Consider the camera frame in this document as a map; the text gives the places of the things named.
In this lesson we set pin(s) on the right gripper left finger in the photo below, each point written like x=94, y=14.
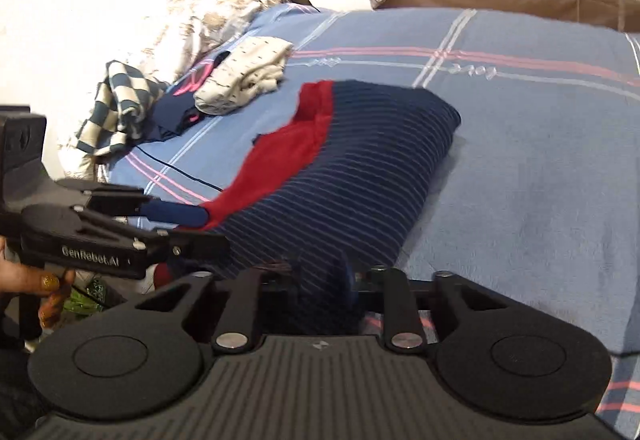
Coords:
x=258, y=302

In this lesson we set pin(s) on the white patterned folded garment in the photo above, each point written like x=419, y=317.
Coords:
x=253, y=67

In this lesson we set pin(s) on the floral beige blanket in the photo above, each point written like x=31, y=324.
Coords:
x=168, y=45

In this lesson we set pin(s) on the navy garment pink print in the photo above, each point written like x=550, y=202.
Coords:
x=175, y=111

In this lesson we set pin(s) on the left hand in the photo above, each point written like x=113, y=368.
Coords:
x=18, y=279

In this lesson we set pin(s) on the blue plaid bed sheet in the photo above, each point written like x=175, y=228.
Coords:
x=539, y=198

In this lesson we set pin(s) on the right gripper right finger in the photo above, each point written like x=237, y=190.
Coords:
x=389, y=292

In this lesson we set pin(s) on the navy red striped jersey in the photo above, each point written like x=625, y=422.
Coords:
x=346, y=179

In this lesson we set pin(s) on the checkered green white cloth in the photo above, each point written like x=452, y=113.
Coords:
x=124, y=98

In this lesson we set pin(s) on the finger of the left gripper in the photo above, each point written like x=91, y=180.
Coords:
x=198, y=245
x=186, y=215

